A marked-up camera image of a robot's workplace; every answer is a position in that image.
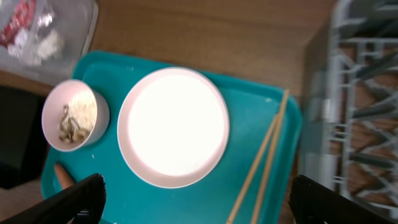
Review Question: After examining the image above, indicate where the left wooden chopstick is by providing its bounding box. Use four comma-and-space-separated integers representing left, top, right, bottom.
226, 113, 280, 224

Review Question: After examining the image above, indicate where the orange carrot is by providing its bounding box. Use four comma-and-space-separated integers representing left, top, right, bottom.
54, 164, 75, 190

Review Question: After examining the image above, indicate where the grey dishwasher rack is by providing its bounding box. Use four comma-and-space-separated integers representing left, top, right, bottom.
298, 0, 397, 222

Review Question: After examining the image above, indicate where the large white plate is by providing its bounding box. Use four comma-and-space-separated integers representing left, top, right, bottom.
117, 67, 230, 189

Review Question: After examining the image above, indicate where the white bowl with rice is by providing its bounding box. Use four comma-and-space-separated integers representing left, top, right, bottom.
41, 80, 110, 152

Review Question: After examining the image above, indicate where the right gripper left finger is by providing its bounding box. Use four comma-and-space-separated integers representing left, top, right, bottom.
1, 173, 106, 224

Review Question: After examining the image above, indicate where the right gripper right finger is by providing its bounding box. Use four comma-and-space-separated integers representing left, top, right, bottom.
289, 175, 394, 224

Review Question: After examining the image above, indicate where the right wooden chopstick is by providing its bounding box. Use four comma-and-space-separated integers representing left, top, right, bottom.
250, 89, 290, 224

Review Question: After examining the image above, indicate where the black plastic tray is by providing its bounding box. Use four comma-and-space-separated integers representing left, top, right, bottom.
1, 86, 48, 189

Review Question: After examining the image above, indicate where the red foil snack wrapper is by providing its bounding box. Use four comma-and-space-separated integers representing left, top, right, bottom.
1, 0, 37, 48

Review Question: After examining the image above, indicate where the clear plastic waste bin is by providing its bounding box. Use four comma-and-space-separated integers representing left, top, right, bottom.
1, 0, 99, 85

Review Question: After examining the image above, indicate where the white tissue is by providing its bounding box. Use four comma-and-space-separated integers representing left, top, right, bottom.
7, 28, 42, 66
37, 29, 65, 60

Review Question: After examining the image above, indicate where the wooden chopstick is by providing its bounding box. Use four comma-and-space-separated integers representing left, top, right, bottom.
250, 89, 290, 224
226, 113, 280, 224

